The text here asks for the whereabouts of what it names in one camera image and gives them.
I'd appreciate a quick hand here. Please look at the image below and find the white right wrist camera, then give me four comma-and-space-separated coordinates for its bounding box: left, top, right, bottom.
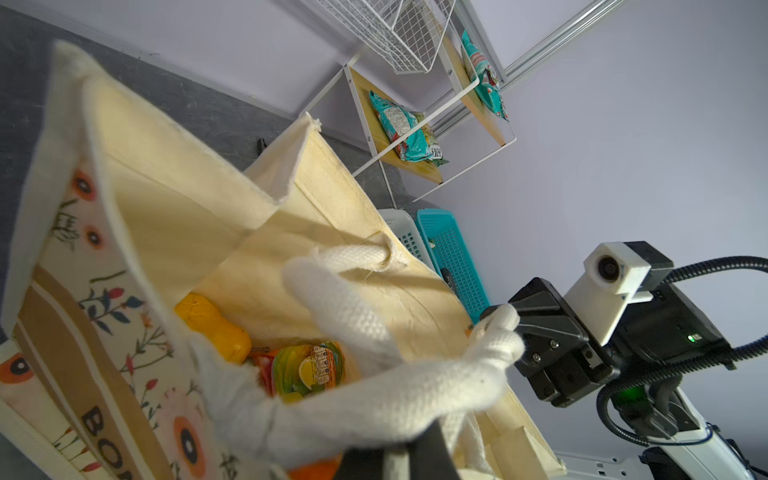
564, 241, 674, 346

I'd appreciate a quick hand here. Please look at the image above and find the white plastic fruit basket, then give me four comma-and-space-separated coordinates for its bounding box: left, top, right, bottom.
378, 209, 436, 272

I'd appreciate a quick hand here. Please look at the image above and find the teal pink snack bag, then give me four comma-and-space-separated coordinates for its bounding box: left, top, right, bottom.
461, 30, 509, 121

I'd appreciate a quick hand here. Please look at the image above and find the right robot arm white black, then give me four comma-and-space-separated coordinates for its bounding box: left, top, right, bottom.
509, 278, 767, 479

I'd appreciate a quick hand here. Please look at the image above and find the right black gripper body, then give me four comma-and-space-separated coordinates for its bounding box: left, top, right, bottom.
509, 277, 620, 408

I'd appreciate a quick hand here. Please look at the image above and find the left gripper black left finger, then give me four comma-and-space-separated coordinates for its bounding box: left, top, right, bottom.
333, 449, 385, 480

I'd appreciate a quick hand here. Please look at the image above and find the white wire wall basket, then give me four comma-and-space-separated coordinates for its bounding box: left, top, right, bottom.
318, 0, 455, 74

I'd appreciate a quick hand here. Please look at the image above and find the orange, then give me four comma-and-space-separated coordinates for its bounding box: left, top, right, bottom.
288, 456, 342, 480

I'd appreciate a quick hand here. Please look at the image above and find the teal white snack bag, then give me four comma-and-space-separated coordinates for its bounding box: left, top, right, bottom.
368, 91, 432, 163

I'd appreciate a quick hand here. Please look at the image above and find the cream floral tote bag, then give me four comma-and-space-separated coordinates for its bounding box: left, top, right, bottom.
1, 41, 566, 479

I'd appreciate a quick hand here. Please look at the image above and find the teal plastic vegetable basket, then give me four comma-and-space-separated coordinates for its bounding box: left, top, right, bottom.
416, 209, 490, 324

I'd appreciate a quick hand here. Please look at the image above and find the white wooden two-tier shelf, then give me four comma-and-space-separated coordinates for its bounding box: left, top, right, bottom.
299, 23, 517, 211

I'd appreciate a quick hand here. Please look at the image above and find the green Fox's candy bag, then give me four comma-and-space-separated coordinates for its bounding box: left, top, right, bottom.
421, 123, 449, 167

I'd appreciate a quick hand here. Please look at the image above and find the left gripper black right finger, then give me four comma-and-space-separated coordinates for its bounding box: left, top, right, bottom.
407, 420, 459, 480

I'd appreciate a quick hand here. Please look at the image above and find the yellow pear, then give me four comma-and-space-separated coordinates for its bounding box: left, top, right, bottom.
174, 292, 252, 365

